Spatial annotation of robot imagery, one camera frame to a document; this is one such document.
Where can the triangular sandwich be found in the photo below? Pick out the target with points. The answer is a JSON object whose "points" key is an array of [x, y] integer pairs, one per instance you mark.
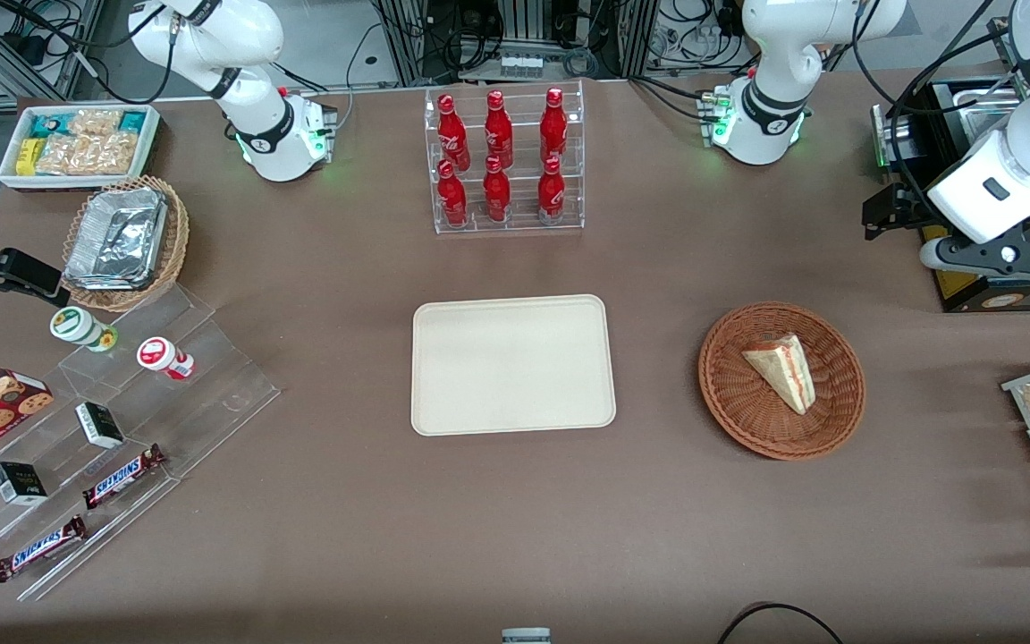
{"points": [[788, 371]]}

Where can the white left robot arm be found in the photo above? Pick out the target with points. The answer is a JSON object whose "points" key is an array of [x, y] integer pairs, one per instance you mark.
{"points": [[774, 63]]}

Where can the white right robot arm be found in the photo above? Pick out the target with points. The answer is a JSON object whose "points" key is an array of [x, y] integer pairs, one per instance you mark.
{"points": [[247, 54]]}

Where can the light wicker basket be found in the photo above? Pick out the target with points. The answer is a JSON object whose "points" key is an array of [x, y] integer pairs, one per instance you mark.
{"points": [[173, 246]]}

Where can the brown wicker basket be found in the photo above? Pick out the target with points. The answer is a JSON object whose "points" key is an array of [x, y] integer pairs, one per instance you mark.
{"points": [[738, 402]]}

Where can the cream plastic tray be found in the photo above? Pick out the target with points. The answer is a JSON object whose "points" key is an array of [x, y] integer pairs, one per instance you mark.
{"points": [[510, 367]]}

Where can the green lid yogurt bottle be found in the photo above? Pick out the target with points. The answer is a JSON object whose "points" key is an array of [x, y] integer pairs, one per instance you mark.
{"points": [[79, 327]]}

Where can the aluminium foil container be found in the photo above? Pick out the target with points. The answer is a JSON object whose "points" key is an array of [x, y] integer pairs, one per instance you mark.
{"points": [[117, 237]]}

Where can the white snack bin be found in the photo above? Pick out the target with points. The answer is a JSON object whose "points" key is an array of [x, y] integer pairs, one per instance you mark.
{"points": [[10, 177]]}

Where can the black food warmer machine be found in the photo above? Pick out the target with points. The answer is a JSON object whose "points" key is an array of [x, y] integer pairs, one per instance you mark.
{"points": [[971, 304]]}

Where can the yellow snack packet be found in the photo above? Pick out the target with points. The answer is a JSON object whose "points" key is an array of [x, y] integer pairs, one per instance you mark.
{"points": [[27, 156]]}

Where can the clear cracker bag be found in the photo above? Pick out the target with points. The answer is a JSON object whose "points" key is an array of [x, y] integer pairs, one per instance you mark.
{"points": [[61, 154], [113, 154], [95, 122]]}

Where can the red lid yogurt bottle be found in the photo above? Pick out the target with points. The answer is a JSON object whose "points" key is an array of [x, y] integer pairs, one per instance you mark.
{"points": [[160, 356]]}

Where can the teal snack packet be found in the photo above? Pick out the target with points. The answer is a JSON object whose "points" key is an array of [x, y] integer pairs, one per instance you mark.
{"points": [[46, 125], [132, 122]]}

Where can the small black box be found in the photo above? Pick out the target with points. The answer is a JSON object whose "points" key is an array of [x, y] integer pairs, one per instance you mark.
{"points": [[18, 483], [100, 425]]}

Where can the clear acrylic stepped display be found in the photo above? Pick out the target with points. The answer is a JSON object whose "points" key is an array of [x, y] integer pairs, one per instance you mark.
{"points": [[202, 394]]}

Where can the Snickers chocolate bar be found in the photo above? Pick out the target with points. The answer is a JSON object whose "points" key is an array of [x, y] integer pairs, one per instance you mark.
{"points": [[39, 548], [122, 476]]}

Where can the red cola bottle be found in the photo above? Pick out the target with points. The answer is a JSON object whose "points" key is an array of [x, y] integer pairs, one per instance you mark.
{"points": [[552, 192], [452, 134], [553, 125], [498, 130], [452, 199], [496, 195]]}

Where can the clear acrylic bottle rack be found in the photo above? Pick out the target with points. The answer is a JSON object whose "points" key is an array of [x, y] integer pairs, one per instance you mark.
{"points": [[519, 219]]}

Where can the small grey device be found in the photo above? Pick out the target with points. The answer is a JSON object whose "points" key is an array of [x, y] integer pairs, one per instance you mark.
{"points": [[526, 636]]}

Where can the aluminium frame rack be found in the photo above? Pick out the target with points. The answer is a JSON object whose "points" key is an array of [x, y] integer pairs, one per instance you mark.
{"points": [[524, 27]]}

